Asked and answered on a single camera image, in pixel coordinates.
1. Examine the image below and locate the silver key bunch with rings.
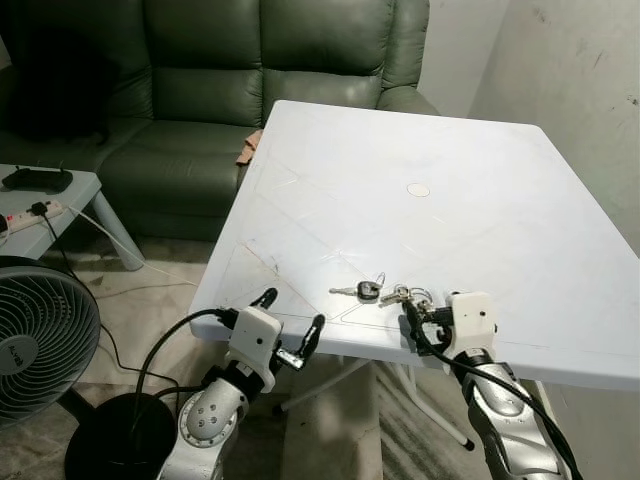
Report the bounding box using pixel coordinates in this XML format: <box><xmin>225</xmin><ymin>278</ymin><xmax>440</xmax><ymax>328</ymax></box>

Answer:
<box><xmin>329</xmin><ymin>272</ymin><xmax>433</xmax><ymax>309</ymax></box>

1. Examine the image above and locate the white plastic square table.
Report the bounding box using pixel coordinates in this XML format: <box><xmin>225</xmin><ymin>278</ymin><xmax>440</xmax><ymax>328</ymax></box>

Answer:
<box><xmin>188</xmin><ymin>100</ymin><xmax>640</xmax><ymax>453</ymax></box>

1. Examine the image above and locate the grey plastic side table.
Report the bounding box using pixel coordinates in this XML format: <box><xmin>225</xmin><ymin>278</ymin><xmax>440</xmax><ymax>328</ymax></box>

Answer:
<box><xmin>0</xmin><ymin>165</ymin><xmax>147</xmax><ymax>273</ymax></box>

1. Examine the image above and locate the dark green leather sofa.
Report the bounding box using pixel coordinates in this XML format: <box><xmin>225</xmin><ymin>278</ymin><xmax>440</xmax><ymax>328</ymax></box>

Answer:
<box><xmin>0</xmin><ymin>0</ymin><xmax>439</xmax><ymax>241</ymax></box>

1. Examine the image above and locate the grey standing fan black base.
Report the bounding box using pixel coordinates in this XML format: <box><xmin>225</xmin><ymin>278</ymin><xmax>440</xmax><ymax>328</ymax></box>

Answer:
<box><xmin>0</xmin><ymin>255</ymin><xmax>183</xmax><ymax>480</ymax></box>

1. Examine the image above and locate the black handheld device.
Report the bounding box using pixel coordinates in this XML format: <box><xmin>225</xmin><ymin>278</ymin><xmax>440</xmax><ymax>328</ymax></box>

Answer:
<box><xmin>2</xmin><ymin>167</ymin><xmax>75</xmax><ymax>194</ymax></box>

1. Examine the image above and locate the white power strip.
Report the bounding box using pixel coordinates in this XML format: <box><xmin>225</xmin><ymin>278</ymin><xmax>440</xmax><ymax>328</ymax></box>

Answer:
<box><xmin>0</xmin><ymin>199</ymin><xmax>64</xmax><ymax>237</ymax></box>

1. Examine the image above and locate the black cushion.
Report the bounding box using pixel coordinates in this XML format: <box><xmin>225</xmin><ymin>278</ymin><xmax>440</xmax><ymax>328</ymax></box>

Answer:
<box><xmin>3</xmin><ymin>28</ymin><xmax>113</xmax><ymax>143</ymax></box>

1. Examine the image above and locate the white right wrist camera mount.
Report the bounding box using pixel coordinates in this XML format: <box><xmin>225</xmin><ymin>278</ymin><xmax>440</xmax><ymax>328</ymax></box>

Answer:
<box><xmin>445</xmin><ymin>292</ymin><xmax>497</xmax><ymax>361</ymax></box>

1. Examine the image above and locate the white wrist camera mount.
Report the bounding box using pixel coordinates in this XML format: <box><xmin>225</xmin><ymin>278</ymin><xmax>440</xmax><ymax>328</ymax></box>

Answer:
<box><xmin>445</xmin><ymin>292</ymin><xmax>497</xmax><ymax>361</ymax></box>
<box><xmin>228</xmin><ymin>306</ymin><xmax>284</xmax><ymax>391</ymax></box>

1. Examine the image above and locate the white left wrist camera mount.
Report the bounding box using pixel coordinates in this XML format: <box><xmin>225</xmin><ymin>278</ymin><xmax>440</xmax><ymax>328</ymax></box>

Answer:
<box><xmin>228</xmin><ymin>306</ymin><xmax>284</xmax><ymax>391</ymax></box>

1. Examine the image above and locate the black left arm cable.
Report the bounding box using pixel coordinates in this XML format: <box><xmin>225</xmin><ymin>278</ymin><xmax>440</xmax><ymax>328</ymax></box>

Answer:
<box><xmin>130</xmin><ymin>306</ymin><xmax>242</xmax><ymax>401</ymax></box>

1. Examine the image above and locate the white power cord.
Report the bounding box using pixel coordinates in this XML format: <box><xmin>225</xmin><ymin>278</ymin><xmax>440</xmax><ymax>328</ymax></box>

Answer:
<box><xmin>58</xmin><ymin>205</ymin><xmax>198</xmax><ymax>288</ymax></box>

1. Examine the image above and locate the black power cord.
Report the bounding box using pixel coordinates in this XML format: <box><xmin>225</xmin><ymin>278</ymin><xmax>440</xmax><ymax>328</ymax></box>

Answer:
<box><xmin>28</xmin><ymin>200</ymin><xmax>126</xmax><ymax>373</ymax></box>

